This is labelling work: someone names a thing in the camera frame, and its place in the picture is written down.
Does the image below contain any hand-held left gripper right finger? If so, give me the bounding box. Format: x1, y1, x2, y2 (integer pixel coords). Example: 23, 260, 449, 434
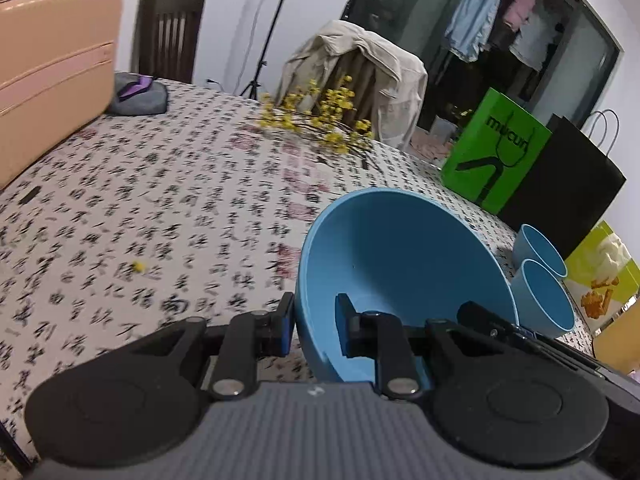
334, 292, 501, 401

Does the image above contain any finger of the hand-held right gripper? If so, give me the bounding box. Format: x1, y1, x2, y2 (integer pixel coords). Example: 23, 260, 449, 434
457, 301, 538, 343

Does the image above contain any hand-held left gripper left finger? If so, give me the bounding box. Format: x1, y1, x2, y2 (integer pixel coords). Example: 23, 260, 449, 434
127, 291, 296, 402

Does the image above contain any blue bowl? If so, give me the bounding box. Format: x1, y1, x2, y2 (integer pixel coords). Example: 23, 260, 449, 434
510, 259, 576, 339
511, 224, 569, 281
294, 187, 521, 384

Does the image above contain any yellow-green snack bag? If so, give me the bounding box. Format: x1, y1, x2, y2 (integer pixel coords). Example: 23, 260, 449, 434
564, 220, 636, 333

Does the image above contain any black paper bag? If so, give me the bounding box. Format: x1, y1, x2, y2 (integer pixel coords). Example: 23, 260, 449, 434
497, 109, 627, 261

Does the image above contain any green paper bag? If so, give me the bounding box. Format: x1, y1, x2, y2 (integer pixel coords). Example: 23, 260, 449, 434
440, 86, 553, 215

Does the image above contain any calligraphy printed tablecloth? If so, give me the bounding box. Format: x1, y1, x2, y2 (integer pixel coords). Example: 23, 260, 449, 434
0, 77, 640, 461

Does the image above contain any yellow blossom branch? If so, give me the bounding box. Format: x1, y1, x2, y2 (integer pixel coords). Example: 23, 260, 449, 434
257, 76, 376, 171

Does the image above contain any wooden chair under jacket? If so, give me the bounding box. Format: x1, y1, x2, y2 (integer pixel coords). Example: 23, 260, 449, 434
327, 50, 386, 126

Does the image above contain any chair with beige jacket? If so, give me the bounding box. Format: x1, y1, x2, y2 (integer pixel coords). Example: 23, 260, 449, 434
276, 20, 429, 150

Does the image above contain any grey purple cloth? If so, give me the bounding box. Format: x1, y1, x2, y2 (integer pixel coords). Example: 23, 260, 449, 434
107, 72, 169, 116

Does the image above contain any white hanging garment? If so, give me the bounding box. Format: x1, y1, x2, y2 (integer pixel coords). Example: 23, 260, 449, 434
509, 10, 561, 72

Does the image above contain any light blue hanging shirt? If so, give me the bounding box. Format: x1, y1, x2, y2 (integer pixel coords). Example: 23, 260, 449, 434
444, 0, 506, 63

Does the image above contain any studio light on stand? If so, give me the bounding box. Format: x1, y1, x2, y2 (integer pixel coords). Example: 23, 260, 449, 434
239, 0, 301, 98

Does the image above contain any pink hanging garment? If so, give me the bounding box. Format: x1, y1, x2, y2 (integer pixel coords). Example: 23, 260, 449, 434
502, 0, 537, 33

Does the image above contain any dark wooden chair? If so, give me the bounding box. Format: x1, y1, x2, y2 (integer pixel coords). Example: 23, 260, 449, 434
136, 0, 207, 85

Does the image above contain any dark sliding glass door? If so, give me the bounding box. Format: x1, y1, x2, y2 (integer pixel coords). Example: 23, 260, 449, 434
340, 0, 626, 141

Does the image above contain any pink hard-shell suitcase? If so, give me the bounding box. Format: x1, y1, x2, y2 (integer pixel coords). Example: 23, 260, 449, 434
0, 0, 123, 191

